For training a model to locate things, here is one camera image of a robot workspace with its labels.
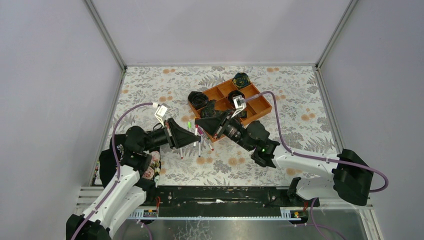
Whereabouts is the white pen green tip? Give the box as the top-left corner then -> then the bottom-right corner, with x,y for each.
179,148 -> 184,159

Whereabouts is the white pen blue tip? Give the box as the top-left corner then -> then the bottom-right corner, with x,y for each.
197,140 -> 202,158

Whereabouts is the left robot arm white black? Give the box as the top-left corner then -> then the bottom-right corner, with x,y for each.
65,118 -> 201,240

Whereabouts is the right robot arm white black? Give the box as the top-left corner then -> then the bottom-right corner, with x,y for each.
195,111 -> 374,206

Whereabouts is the unrolled dark patterned tie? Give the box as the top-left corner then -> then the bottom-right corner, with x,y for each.
195,99 -> 248,125

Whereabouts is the rolled dark tie left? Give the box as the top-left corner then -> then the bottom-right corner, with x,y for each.
187,91 -> 209,110

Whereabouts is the rolled dark tie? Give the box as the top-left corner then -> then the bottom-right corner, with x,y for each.
227,90 -> 245,102
187,91 -> 209,110
232,72 -> 251,90

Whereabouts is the orange compartment tray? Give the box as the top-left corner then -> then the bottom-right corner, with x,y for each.
187,79 -> 273,127

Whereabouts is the rolled dark tie centre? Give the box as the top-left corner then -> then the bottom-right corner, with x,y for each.
227,90 -> 245,102

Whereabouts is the black floral cloth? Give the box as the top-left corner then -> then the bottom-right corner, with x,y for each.
98,134 -> 162,191

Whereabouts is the floral table cloth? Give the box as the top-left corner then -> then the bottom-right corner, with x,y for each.
108,66 -> 337,187

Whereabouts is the rolled dark tie top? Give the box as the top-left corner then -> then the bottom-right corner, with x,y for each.
232,72 -> 251,90

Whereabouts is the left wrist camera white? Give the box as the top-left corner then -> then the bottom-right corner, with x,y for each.
152,102 -> 170,127

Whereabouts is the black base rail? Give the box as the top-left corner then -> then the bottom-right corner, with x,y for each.
143,186 -> 320,218

